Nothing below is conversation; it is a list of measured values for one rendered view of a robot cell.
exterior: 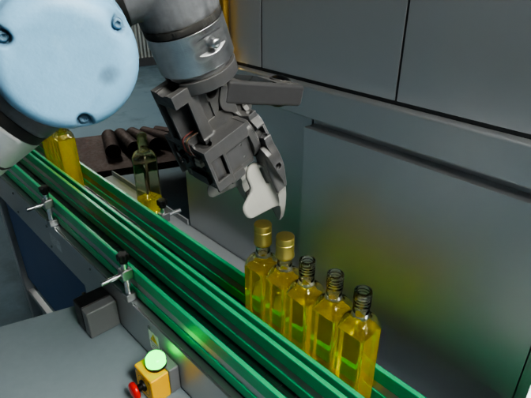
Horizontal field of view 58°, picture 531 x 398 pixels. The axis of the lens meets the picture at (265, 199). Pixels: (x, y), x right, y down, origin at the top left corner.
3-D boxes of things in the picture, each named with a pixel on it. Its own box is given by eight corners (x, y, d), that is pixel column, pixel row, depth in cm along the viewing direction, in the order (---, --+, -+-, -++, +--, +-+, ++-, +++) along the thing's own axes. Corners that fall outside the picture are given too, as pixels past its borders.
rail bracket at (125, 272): (139, 301, 113) (132, 254, 107) (111, 316, 108) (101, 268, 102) (130, 293, 115) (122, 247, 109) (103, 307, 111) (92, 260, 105)
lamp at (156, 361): (171, 365, 102) (169, 354, 101) (152, 376, 100) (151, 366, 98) (159, 353, 105) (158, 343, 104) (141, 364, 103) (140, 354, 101)
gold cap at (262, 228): (250, 245, 91) (250, 225, 89) (258, 235, 94) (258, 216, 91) (267, 249, 89) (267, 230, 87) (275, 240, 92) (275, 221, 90)
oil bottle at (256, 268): (281, 334, 103) (283, 253, 93) (262, 348, 99) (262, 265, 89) (263, 321, 106) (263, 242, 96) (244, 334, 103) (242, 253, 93)
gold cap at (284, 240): (291, 263, 86) (291, 242, 84) (272, 259, 87) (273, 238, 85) (296, 252, 89) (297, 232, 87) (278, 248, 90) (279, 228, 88)
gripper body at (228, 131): (182, 175, 55) (137, 84, 47) (235, 134, 58) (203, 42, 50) (224, 198, 50) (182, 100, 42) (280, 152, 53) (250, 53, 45)
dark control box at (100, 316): (121, 324, 124) (116, 299, 119) (92, 340, 119) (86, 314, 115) (106, 309, 129) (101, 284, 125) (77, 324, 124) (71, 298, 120)
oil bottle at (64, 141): (85, 188, 164) (69, 109, 151) (69, 193, 161) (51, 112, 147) (78, 182, 168) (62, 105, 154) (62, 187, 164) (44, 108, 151)
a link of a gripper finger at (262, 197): (252, 242, 57) (218, 180, 52) (285, 212, 59) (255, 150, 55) (268, 248, 55) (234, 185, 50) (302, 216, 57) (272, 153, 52)
